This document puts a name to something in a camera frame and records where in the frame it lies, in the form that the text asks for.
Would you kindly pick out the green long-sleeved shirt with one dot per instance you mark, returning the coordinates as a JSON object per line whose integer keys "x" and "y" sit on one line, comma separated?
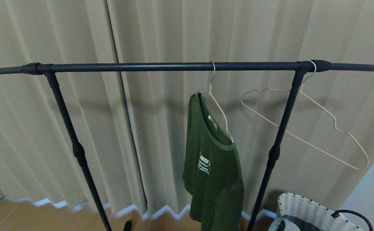
{"x": 212, "y": 186}

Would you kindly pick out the pale grey shorts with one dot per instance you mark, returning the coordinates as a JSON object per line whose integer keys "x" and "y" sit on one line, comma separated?
{"x": 281, "y": 226}

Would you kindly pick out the pink clothes hanger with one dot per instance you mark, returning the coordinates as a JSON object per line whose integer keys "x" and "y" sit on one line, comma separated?
{"x": 210, "y": 89}
{"x": 366, "y": 159}

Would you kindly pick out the black clothes rack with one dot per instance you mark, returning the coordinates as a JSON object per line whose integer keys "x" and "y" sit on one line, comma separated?
{"x": 174, "y": 66}

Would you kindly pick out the white laundry basket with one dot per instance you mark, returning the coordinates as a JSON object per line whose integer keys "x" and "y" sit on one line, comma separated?
{"x": 299, "y": 205}

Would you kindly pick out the beige curtain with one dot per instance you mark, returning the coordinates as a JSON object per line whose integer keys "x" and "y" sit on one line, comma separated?
{"x": 46, "y": 32}

